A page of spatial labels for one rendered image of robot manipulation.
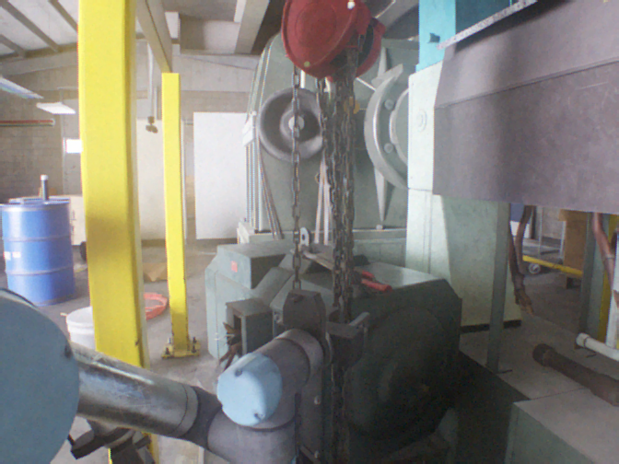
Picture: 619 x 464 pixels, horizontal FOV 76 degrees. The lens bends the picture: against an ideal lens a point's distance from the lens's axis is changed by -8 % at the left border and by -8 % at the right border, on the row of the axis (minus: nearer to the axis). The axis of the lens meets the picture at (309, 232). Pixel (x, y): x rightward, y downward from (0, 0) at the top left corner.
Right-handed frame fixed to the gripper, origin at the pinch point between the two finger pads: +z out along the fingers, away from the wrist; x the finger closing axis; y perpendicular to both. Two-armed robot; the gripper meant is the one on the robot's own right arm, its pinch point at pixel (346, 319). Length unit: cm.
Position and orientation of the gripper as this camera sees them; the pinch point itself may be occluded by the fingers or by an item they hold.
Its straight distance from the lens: 77.5
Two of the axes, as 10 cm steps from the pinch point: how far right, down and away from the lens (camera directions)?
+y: 0.0, 9.9, 1.3
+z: 4.7, -1.2, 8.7
